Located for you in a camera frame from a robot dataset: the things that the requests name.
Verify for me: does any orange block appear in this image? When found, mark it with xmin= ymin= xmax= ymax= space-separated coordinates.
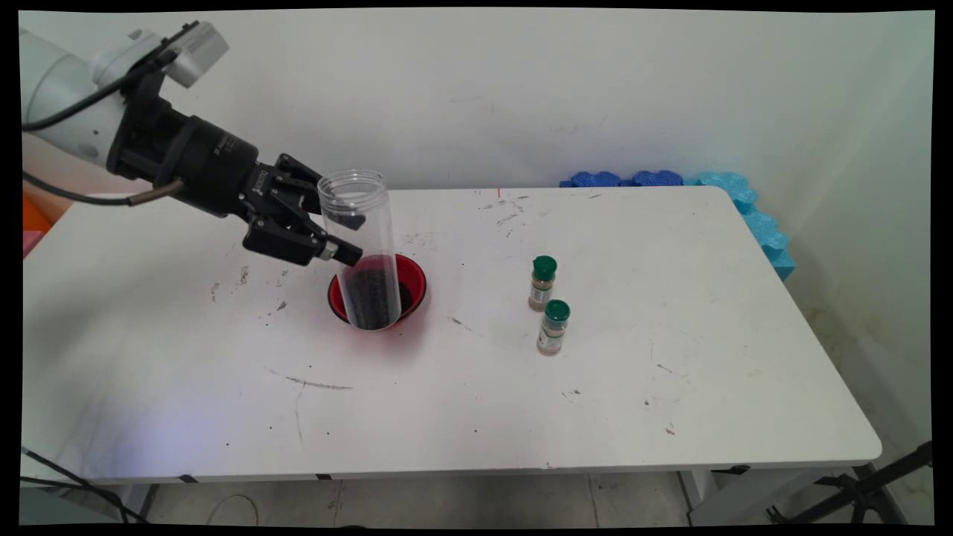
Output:
xmin=22 ymin=195 xmax=54 ymax=233

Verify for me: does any clear plastic jar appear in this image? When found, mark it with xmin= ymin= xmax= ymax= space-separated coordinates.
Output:
xmin=317 ymin=169 xmax=403 ymax=332

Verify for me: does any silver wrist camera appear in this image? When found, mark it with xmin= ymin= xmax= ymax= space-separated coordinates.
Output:
xmin=130 ymin=20 xmax=230 ymax=89

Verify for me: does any green-capped spice bottle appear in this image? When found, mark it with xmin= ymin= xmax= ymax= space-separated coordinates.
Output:
xmin=528 ymin=255 xmax=558 ymax=312
xmin=537 ymin=299 xmax=571 ymax=357

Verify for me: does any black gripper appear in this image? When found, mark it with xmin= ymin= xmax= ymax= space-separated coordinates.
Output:
xmin=106 ymin=71 xmax=367 ymax=267

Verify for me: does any white table leg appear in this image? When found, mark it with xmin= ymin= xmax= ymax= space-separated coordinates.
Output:
xmin=678 ymin=468 xmax=820 ymax=526

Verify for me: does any black floor cable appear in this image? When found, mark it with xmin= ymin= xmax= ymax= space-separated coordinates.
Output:
xmin=20 ymin=447 xmax=148 ymax=524
xmin=20 ymin=476 xmax=129 ymax=524

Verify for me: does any light blue foam strip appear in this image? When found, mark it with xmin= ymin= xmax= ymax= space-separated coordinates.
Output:
xmin=685 ymin=171 xmax=796 ymax=282

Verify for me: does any thin looped floor cable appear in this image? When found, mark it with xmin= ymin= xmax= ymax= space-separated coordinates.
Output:
xmin=207 ymin=494 xmax=259 ymax=526

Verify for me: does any grey pedestal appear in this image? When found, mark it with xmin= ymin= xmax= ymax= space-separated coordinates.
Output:
xmin=20 ymin=488 xmax=112 ymax=526

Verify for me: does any black camera cable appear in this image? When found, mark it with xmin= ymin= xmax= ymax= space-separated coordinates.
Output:
xmin=21 ymin=51 xmax=176 ymax=133

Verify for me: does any black tripod stand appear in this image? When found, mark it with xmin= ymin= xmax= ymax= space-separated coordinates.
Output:
xmin=767 ymin=441 xmax=933 ymax=525

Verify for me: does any red plastic bowl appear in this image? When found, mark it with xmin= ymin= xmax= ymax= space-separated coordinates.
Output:
xmin=328 ymin=253 xmax=428 ymax=328

